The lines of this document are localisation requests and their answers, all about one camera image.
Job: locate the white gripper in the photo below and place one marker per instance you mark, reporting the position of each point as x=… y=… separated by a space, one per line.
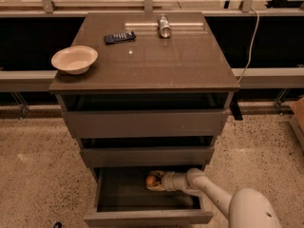
x=169 y=180

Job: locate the orange fruit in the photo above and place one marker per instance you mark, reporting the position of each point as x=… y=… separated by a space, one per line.
x=150 y=180

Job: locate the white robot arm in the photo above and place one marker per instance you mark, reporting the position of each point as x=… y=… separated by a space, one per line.
x=247 y=208

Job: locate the grey open bottom drawer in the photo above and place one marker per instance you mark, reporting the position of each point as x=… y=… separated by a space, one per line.
x=122 y=200

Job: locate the grey middle drawer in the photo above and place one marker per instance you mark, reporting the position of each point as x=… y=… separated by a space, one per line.
x=146 y=156

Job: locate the grey drawer cabinet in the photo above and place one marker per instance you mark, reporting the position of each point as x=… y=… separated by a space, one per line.
x=186 y=71

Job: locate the grey top drawer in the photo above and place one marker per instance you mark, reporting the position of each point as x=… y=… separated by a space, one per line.
x=143 y=124

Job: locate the white ceramic bowl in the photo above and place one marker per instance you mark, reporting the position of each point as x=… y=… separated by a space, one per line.
x=74 y=60

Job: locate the dark blue remote control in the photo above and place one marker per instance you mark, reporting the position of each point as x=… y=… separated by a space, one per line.
x=119 y=38

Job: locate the silver metal can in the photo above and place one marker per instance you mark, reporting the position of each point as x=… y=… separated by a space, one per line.
x=165 y=29

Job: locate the cardboard box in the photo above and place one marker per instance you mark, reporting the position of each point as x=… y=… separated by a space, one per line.
x=297 y=121

